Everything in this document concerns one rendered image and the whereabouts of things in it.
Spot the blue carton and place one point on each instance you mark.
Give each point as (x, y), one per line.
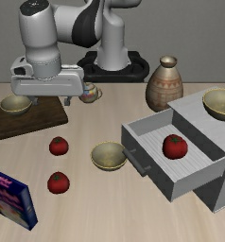
(13, 200)

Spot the red tomato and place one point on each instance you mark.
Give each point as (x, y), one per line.
(175, 146)
(58, 182)
(58, 146)

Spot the grey cabinet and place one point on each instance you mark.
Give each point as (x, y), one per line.
(209, 132)

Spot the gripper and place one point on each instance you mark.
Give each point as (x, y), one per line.
(48, 84)

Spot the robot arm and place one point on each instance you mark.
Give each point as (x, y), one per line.
(38, 38)

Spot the small patterned teapot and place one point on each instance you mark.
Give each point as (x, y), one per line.
(90, 92)

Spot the brown patterned vase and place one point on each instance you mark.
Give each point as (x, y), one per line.
(164, 86)

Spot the beige porcelain bowl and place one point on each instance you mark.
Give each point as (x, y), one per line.
(220, 104)
(108, 155)
(15, 104)

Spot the brown cutting board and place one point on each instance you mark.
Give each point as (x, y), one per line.
(29, 118)

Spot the grey open drawer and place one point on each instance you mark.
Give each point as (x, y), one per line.
(168, 157)

